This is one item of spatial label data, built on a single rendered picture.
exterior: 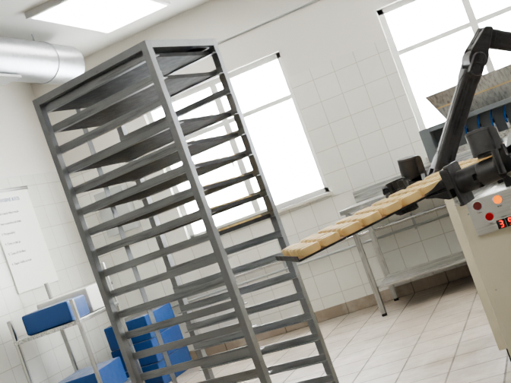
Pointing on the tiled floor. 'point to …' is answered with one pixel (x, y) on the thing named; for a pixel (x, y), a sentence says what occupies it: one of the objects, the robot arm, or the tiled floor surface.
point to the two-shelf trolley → (66, 336)
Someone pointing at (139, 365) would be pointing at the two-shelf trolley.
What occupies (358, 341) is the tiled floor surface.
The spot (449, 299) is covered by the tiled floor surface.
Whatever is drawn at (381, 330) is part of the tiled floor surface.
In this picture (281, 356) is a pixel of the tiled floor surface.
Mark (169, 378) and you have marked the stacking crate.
